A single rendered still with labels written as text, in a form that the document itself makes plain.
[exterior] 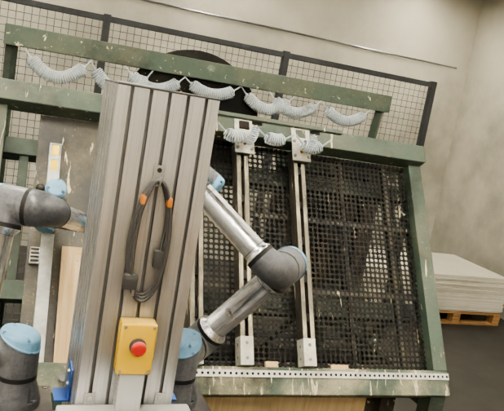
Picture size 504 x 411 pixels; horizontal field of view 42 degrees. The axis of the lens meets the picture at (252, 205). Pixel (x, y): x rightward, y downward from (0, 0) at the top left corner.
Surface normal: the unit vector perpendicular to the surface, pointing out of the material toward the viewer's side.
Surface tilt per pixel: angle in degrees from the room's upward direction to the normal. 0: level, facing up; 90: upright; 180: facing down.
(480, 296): 90
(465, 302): 90
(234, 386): 58
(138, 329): 90
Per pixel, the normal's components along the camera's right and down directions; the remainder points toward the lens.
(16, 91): 0.36, -0.34
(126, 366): 0.33, 0.21
